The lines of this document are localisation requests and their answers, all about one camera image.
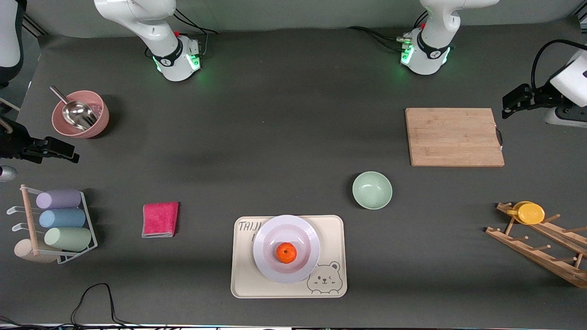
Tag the pink bowl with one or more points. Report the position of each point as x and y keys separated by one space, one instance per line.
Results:
x=98 y=121

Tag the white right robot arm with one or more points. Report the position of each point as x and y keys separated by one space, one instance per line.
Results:
x=156 y=32

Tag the wooden peg drying rack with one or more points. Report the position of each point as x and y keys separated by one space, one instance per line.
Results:
x=536 y=256

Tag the black frame rail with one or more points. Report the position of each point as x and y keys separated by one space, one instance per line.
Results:
x=35 y=26

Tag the yellow mug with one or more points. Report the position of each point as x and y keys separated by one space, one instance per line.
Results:
x=529 y=213

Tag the orange fruit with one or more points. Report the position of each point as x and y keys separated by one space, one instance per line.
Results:
x=286 y=253

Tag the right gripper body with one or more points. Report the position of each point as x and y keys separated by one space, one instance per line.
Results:
x=13 y=144

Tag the wooden cutting board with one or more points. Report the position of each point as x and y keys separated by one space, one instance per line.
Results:
x=454 y=137

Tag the green cup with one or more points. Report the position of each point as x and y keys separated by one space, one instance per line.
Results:
x=69 y=239

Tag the pink folded cloth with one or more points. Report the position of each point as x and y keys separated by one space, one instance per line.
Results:
x=160 y=220

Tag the blue cup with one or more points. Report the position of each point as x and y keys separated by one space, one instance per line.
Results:
x=62 y=218

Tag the pale green bowl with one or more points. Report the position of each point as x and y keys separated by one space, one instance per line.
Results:
x=372 y=190

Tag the purple cup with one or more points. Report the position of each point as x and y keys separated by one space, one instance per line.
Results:
x=59 y=199

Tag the beige cup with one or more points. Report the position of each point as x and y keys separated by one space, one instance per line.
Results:
x=25 y=252

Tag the cream tray with bear print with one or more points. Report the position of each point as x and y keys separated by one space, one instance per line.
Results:
x=330 y=229

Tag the metal scoop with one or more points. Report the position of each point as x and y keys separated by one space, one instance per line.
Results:
x=78 y=114

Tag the white round plate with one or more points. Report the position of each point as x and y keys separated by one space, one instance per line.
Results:
x=302 y=233

